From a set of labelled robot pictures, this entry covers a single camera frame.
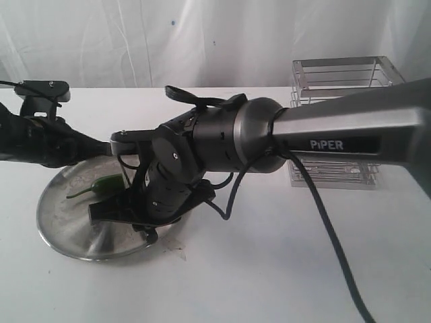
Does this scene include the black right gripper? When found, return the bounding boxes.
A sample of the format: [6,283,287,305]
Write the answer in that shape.
[88,159,216,232]

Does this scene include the round steel plate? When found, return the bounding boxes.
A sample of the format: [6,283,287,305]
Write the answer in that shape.
[36,157,151,261]

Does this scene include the metal wire utensil rack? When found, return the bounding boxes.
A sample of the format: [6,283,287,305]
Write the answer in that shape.
[288,55,407,190]

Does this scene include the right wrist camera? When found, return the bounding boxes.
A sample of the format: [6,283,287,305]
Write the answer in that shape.
[110,130,156,156]

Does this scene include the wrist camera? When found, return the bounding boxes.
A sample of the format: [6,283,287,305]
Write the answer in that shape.
[110,130,156,156]
[14,80,71,120]

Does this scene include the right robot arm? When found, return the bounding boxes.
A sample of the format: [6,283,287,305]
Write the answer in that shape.
[88,79,430,230]

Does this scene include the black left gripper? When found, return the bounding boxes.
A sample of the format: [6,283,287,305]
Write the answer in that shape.
[1,105,111,168]

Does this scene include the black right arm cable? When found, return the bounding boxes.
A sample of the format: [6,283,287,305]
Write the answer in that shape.
[117,83,374,323]

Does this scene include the green chili pepper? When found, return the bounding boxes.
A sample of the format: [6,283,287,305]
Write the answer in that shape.
[66,174,125,199]

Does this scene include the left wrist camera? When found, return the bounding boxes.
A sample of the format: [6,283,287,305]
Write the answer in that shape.
[14,80,71,120]

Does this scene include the black handled knife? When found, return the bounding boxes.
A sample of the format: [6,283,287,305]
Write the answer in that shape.
[132,219,159,244]

